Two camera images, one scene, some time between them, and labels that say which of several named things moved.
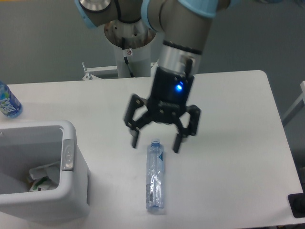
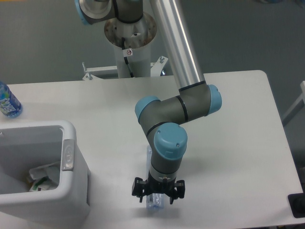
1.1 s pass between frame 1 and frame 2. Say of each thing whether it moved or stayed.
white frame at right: stayed
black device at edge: stayed
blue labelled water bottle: stayed
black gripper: moved
